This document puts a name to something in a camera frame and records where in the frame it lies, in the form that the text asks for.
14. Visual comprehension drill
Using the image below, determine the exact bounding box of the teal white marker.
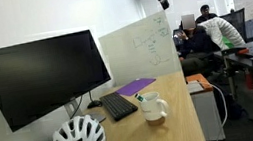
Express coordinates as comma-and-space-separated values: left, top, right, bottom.
134, 93, 146, 102

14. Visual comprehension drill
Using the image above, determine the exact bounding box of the white ceramic mug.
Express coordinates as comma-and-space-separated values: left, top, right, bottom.
140, 91, 170, 126

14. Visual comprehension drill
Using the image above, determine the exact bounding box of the standing person in background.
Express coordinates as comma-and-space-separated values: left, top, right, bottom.
196, 4, 215, 23

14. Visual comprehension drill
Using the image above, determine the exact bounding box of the glass whiteboard divider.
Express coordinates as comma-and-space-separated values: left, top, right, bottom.
100, 11, 181, 86

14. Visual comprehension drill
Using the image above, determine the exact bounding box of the seated person dark jacket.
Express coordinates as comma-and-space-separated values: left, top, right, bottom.
178, 23, 220, 76

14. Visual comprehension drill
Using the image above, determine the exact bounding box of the black mesh office chair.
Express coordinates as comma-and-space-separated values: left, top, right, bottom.
223, 9, 246, 40

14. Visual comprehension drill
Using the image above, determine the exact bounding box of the white puffy jacket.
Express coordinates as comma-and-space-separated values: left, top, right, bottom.
199, 16, 245, 50

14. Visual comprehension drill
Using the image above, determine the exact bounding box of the purple mat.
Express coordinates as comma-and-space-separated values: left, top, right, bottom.
117, 78, 154, 97

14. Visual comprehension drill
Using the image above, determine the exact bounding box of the black keyboard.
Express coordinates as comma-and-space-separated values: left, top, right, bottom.
100, 92, 138, 122

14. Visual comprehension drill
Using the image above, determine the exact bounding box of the black computer mouse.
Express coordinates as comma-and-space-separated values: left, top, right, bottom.
87, 100, 102, 109

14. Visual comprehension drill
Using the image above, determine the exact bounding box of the white cabinet orange top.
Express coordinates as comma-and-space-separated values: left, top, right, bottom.
186, 74, 226, 141

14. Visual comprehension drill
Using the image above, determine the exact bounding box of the silver monitor stand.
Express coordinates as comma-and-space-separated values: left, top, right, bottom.
64, 99, 105, 122

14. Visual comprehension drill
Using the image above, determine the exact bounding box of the black computer monitor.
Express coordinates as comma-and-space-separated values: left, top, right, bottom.
0, 30, 110, 132

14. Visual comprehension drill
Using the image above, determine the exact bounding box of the white cable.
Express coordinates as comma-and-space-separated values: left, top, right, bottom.
198, 77, 234, 141

